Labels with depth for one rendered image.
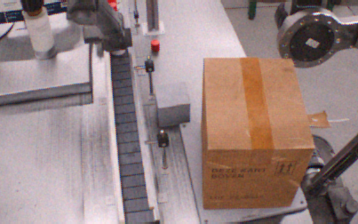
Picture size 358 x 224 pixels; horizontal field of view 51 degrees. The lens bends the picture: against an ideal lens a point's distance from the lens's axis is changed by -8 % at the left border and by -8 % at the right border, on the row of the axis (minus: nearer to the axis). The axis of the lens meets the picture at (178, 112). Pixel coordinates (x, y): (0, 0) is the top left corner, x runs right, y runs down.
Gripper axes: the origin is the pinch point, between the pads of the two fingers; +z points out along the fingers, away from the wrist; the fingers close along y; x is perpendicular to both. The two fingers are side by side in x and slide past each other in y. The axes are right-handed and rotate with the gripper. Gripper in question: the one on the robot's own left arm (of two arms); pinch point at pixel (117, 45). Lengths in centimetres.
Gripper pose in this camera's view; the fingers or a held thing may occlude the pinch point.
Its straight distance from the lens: 143.0
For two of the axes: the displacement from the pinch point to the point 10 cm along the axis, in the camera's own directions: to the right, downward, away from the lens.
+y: -9.8, 1.4, -1.2
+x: 1.5, 9.9, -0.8
